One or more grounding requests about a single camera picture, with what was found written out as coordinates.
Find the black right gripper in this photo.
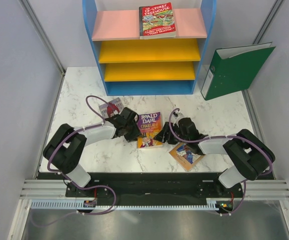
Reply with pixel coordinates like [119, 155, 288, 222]
[152, 121, 189, 145]

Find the tan Othello book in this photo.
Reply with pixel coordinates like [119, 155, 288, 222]
[169, 143, 204, 172]

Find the orange Roald Dahl book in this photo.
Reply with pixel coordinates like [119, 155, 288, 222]
[137, 112, 163, 149]

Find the pink castle cover book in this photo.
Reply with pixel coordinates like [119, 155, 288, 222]
[99, 97, 124, 119]

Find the red treehouse book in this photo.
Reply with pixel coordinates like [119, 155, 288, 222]
[139, 2, 177, 36]

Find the dark blue 1984 book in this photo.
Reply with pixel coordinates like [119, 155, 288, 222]
[139, 35, 176, 40]

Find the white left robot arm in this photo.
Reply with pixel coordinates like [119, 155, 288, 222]
[43, 107, 141, 198]

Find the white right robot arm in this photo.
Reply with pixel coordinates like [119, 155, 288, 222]
[154, 117, 276, 197]

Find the blue shelf unit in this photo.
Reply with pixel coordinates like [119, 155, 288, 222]
[82, 0, 217, 96]

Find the green lever arch binder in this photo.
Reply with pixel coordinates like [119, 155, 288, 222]
[201, 42, 275, 101]

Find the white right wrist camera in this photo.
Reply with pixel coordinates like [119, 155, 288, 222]
[172, 111, 185, 125]

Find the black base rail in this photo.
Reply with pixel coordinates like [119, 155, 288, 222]
[34, 171, 277, 207]

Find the light blue cable duct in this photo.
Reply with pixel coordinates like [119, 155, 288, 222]
[30, 199, 221, 211]

